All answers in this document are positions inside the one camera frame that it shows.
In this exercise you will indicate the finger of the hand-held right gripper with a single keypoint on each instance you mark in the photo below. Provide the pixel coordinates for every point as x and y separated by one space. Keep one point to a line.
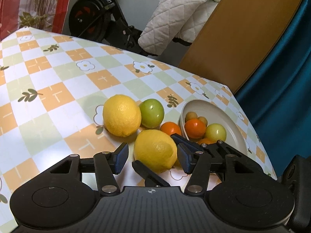
181 139
148 174

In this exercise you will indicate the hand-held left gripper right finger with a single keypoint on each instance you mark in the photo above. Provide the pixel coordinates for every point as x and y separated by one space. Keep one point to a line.
184 161

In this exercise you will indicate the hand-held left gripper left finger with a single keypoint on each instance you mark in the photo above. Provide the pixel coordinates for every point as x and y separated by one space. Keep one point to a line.
121 159

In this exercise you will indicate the small orange tangerine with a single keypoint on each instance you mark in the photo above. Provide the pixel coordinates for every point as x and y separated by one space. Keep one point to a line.
168 129

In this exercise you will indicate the bright orange tangerine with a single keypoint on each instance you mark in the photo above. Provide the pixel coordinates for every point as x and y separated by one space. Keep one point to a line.
194 128

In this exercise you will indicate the yellow lemon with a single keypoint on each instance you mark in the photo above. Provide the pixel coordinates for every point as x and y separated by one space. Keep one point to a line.
121 115
153 150

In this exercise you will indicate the brown longan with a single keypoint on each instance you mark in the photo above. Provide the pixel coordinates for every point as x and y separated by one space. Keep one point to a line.
190 116
202 120

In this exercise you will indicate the dark-topped orange tangerine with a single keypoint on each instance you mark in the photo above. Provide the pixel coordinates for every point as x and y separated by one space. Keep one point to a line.
206 141

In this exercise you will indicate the yellow-green apple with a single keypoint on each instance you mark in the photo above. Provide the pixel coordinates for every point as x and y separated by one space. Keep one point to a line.
215 132

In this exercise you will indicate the green apple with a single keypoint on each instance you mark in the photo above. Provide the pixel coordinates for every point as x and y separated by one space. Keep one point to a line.
151 113

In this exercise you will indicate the beige round plate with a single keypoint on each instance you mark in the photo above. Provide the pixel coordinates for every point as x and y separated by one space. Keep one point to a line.
213 109

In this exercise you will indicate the teal curtain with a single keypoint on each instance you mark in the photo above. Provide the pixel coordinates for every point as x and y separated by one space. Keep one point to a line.
279 89

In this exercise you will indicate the checked floral tablecloth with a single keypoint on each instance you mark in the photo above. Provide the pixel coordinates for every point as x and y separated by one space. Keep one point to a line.
60 77

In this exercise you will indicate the wooden board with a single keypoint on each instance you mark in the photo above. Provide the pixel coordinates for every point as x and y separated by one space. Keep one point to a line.
243 41

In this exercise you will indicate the white quilted blanket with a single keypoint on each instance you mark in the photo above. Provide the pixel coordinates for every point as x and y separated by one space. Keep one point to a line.
175 17

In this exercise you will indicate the black exercise bike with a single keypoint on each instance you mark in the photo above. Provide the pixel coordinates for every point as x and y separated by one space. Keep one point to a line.
85 17

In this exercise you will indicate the printed wall cloth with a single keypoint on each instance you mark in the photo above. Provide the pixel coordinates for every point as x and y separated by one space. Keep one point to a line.
36 0

